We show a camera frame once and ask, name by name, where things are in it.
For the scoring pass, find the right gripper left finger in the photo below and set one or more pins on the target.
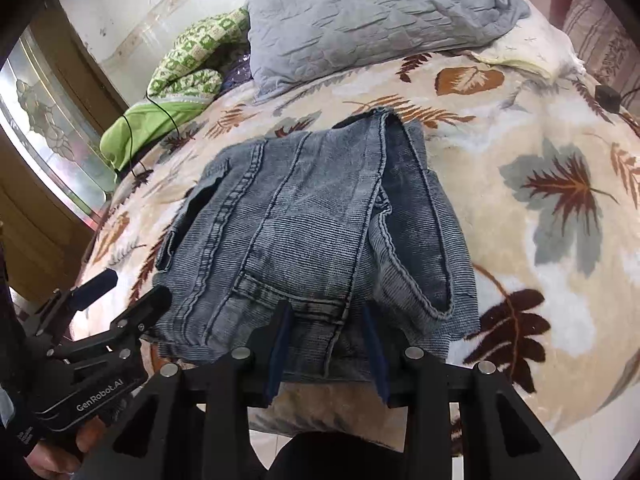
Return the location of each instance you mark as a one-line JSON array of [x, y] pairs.
[[269, 346]]

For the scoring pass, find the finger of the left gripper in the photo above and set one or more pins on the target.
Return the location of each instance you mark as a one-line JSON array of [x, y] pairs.
[[140, 314], [54, 317]]

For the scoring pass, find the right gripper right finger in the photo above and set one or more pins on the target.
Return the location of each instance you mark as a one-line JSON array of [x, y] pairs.
[[393, 363]]

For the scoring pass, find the grey denim pants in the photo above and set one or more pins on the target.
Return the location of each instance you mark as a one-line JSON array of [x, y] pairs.
[[329, 221]]

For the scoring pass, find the person left hand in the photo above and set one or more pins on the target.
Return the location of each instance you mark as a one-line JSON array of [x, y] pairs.
[[48, 461]]

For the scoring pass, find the glass panel wooden door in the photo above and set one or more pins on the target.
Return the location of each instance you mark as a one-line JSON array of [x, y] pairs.
[[55, 105]]

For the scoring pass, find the leaf pattern bed blanket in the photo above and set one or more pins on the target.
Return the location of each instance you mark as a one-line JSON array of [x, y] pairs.
[[545, 184]]

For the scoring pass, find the green patterned quilt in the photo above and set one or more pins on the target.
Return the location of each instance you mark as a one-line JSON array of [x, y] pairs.
[[184, 84]]

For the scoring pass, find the purple cloth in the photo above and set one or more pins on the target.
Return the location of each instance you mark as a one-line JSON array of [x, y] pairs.
[[235, 70]]

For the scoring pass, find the grey quilted pillow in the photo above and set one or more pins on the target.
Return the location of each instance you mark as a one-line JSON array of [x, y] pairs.
[[297, 41]]

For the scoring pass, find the black charger plug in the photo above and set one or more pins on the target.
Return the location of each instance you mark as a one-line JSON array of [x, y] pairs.
[[608, 98]]

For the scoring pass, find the cream white sheet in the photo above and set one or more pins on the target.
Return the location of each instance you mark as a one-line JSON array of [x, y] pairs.
[[536, 46]]

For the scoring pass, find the striped patterned cushion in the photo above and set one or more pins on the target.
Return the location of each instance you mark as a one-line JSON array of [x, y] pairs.
[[608, 52]]

